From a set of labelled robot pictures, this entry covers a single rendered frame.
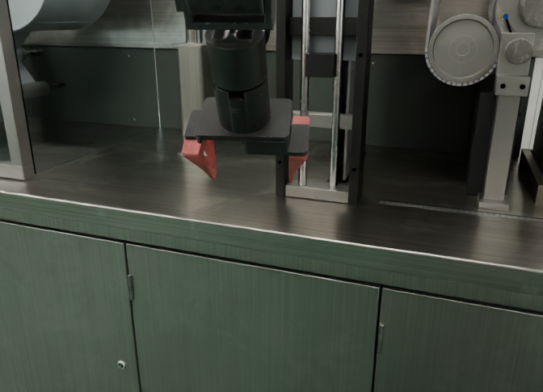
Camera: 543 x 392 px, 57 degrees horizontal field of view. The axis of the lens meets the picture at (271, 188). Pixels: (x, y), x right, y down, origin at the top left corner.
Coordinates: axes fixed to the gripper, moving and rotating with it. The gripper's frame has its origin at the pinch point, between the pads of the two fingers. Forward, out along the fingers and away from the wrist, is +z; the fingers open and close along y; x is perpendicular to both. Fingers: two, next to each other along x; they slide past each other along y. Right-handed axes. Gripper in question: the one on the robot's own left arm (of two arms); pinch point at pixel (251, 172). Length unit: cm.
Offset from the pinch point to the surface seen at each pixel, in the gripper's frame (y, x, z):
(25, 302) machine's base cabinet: 57, -7, 53
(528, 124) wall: -143, -223, 184
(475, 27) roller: -35, -41, 4
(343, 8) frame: -11.0, -36.2, -2.1
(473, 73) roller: -35, -37, 11
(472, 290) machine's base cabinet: -32.0, 0.8, 23.8
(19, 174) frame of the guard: 55, -24, 29
